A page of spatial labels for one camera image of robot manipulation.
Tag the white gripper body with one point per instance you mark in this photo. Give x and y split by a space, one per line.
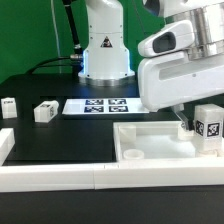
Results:
172 79

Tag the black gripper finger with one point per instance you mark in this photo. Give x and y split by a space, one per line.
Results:
187 123

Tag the white square tabletop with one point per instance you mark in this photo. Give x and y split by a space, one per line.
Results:
158 140

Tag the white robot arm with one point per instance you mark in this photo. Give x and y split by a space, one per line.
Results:
194 27

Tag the white sheet with tags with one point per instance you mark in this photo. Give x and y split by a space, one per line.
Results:
104 106

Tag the white front barrier wall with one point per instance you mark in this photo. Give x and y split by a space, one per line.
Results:
125 174

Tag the white barrier wall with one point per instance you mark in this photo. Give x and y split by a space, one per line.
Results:
7 141
125 174

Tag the white left barrier wall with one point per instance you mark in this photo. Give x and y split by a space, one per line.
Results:
7 141

